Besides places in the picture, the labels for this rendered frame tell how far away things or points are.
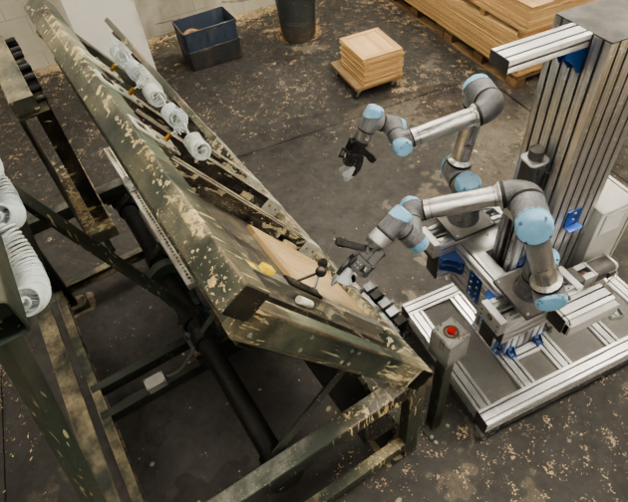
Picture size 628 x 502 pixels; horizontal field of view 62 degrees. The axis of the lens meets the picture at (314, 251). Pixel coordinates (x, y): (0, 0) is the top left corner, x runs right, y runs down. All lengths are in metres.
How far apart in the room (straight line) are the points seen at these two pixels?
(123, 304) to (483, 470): 2.53
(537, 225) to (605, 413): 1.79
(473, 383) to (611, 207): 1.15
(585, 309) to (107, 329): 2.88
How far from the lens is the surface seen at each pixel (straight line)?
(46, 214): 2.14
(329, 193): 4.29
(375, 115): 2.22
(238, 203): 2.17
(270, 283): 1.68
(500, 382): 3.09
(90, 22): 5.49
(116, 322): 3.86
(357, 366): 1.85
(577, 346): 3.33
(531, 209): 1.81
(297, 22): 6.34
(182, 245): 1.40
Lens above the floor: 2.87
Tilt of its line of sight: 48 degrees down
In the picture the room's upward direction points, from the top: 7 degrees counter-clockwise
